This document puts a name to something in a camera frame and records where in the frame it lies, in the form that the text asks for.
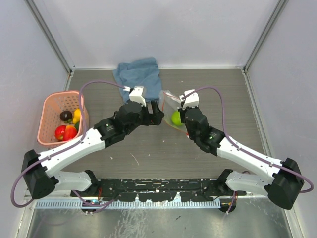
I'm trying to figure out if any clear orange zip bag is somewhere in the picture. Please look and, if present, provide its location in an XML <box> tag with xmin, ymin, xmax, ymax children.
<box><xmin>158</xmin><ymin>90</ymin><xmax>188</xmax><ymax>135</ymax></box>

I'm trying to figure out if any green apple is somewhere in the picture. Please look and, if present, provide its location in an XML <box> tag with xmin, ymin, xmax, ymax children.
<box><xmin>171</xmin><ymin>111</ymin><xmax>183</xmax><ymax>126</ymax></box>

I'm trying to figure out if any red yellow mango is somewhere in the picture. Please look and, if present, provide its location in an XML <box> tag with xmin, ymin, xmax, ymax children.
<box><xmin>63</xmin><ymin>125</ymin><xmax>78</xmax><ymax>141</ymax></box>

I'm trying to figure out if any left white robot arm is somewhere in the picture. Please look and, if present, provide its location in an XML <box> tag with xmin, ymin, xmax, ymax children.
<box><xmin>21</xmin><ymin>101</ymin><xmax>164</xmax><ymax>199</ymax></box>

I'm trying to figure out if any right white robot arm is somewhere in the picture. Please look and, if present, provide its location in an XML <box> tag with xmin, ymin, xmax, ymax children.
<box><xmin>179</xmin><ymin>107</ymin><xmax>304</xmax><ymax>210</ymax></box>

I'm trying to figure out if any blue cloth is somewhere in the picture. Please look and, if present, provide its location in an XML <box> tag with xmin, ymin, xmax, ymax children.
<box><xmin>112</xmin><ymin>57</ymin><xmax>162</xmax><ymax>102</ymax></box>

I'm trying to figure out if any yellow pear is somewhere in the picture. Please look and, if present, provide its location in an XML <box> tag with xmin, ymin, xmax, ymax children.
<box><xmin>72</xmin><ymin>109</ymin><xmax>81</xmax><ymax>124</ymax></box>

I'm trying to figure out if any green fruit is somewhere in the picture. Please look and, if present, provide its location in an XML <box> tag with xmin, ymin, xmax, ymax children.
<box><xmin>74</xmin><ymin>121</ymin><xmax>80</xmax><ymax>131</ymax></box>

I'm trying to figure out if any dark brown fruit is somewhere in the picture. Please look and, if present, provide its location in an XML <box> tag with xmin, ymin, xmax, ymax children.
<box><xmin>59</xmin><ymin>111</ymin><xmax>73</xmax><ymax>121</ymax></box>

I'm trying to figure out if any red apple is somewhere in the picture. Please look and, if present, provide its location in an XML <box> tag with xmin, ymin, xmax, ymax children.
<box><xmin>54</xmin><ymin>125</ymin><xmax>66</xmax><ymax>141</ymax></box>

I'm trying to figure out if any pink plastic basket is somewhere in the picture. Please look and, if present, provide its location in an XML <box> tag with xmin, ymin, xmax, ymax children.
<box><xmin>37</xmin><ymin>90</ymin><xmax>89</xmax><ymax>148</ymax></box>

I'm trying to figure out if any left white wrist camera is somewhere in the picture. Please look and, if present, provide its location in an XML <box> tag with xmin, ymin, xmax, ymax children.
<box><xmin>123</xmin><ymin>86</ymin><xmax>146</xmax><ymax>107</ymax></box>

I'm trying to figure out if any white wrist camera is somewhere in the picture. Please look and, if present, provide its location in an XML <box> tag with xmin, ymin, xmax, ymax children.
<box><xmin>179</xmin><ymin>89</ymin><xmax>199</xmax><ymax>110</ymax></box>
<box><xmin>123</xmin><ymin>86</ymin><xmax>146</xmax><ymax>107</ymax></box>

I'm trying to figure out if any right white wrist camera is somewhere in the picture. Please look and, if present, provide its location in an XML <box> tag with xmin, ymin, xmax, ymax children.
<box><xmin>179</xmin><ymin>89</ymin><xmax>199</xmax><ymax>110</ymax></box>

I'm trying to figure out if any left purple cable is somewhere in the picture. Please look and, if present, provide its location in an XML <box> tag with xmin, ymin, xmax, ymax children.
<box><xmin>10</xmin><ymin>80</ymin><xmax>129</xmax><ymax>208</ymax></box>

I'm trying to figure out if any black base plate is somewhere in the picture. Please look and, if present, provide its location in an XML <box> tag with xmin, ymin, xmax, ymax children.
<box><xmin>79</xmin><ymin>178</ymin><xmax>233</xmax><ymax>202</ymax></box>

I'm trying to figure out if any grey slotted cable duct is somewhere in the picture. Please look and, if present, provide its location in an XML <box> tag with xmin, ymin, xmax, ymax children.
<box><xmin>35</xmin><ymin>199</ymin><xmax>221</xmax><ymax>209</ymax></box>

